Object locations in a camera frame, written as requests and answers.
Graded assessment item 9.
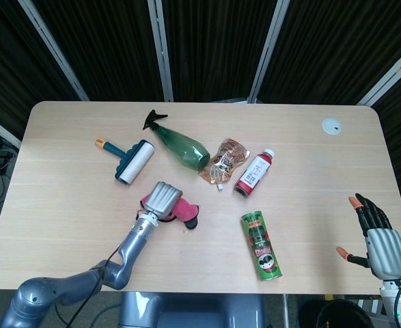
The red white drink bottle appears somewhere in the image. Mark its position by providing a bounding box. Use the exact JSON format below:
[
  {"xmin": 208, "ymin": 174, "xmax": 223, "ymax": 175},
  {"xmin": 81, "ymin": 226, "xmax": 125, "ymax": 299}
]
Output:
[{"xmin": 234, "ymin": 148, "xmax": 276, "ymax": 198}]

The teal handled lint roller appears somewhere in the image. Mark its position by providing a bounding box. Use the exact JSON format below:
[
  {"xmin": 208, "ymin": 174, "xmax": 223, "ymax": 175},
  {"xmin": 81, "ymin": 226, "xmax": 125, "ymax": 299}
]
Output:
[{"xmin": 95, "ymin": 137, "xmax": 156, "ymax": 187}]

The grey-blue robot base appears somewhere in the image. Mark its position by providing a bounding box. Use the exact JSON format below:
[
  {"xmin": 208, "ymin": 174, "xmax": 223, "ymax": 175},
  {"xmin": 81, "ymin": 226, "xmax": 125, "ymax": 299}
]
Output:
[{"xmin": 120, "ymin": 292, "xmax": 266, "ymax": 328}]

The grey round cable grommet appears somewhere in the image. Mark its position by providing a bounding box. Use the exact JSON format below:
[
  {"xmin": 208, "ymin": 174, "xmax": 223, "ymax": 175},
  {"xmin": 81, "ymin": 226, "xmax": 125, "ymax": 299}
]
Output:
[{"xmin": 321, "ymin": 118, "xmax": 344, "ymax": 136}]

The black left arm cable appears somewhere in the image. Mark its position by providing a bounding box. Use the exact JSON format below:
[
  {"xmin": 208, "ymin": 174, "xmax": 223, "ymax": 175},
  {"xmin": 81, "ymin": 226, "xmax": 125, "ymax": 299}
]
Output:
[{"xmin": 55, "ymin": 210, "xmax": 143, "ymax": 328}]

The pink cloth with black trim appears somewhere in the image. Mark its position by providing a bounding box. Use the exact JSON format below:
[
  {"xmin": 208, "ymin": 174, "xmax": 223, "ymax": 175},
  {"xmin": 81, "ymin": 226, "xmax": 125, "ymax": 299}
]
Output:
[{"xmin": 138, "ymin": 195, "xmax": 201, "ymax": 230}]

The grey metal partition post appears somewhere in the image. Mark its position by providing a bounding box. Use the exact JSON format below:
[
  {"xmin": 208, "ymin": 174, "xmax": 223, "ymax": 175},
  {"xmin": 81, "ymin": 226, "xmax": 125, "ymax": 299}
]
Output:
[
  {"xmin": 0, "ymin": 111, "xmax": 22, "ymax": 150},
  {"xmin": 249, "ymin": 0, "xmax": 292, "ymax": 104},
  {"xmin": 18, "ymin": 0, "xmax": 90, "ymax": 102},
  {"xmin": 355, "ymin": 51, "xmax": 401, "ymax": 107},
  {"xmin": 148, "ymin": 0, "xmax": 174, "ymax": 103}
]

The brown spout pouch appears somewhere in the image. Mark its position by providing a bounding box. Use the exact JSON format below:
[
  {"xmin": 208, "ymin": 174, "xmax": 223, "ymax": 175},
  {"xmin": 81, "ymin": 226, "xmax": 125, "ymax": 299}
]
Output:
[{"xmin": 199, "ymin": 137, "xmax": 251, "ymax": 191}]

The green plastic spray bottle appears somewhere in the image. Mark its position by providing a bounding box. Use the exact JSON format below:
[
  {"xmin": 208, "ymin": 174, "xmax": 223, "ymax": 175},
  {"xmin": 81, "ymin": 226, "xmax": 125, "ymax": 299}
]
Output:
[{"xmin": 142, "ymin": 109, "xmax": 211, "ymax": 172}]

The black round bin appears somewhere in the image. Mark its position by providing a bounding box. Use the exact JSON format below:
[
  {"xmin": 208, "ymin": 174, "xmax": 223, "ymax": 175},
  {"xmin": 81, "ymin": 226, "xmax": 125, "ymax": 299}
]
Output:
[{"xmin": 297, "ymin": 299, "xmax": 375, "ymax": 328}]

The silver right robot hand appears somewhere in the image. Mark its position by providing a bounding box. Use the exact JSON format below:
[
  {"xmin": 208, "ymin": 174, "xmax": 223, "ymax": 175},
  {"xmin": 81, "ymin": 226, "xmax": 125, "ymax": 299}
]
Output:
[{"xmin": 335, "ymin": 193, "xmax": 401, "ymax": 282}]

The green Pringles can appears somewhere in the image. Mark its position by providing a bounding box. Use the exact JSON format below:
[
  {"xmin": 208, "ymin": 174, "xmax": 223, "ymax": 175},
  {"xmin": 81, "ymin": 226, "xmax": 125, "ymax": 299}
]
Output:
[{"xmin": 240, "ymin": 210, "xmax": 285, "ymax": 282}]

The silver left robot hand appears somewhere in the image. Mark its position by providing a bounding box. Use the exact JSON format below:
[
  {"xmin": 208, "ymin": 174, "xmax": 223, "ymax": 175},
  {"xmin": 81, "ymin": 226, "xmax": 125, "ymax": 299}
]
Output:
[{"xmin": 142, "ymin": 181, "xmax": 182, "ymax": 223}]

